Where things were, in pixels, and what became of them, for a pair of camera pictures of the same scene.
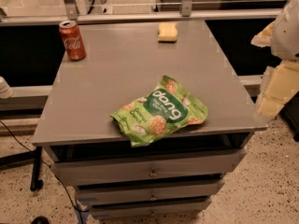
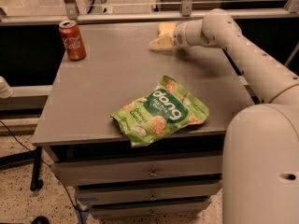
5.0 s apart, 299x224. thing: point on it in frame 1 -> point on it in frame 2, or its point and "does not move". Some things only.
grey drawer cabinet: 177,175 does not move
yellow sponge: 167,33 does not move
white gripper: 287,35 -> 181,35
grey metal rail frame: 69,12 does not move
